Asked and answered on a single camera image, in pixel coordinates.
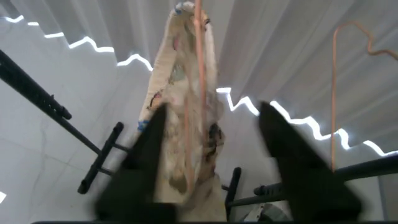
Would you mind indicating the cream printed garment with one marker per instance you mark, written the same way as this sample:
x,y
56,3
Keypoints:
x,y
177,77

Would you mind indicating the white curtain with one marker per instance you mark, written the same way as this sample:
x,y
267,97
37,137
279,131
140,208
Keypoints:
x,y
280,46

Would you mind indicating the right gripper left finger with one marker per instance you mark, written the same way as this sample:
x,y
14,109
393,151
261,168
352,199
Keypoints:
x,y
133,193

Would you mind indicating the black clothes rack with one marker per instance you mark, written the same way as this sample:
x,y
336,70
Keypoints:
x,y
31,88

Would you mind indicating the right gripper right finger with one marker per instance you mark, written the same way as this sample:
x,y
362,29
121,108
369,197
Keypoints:
x,y
311,189

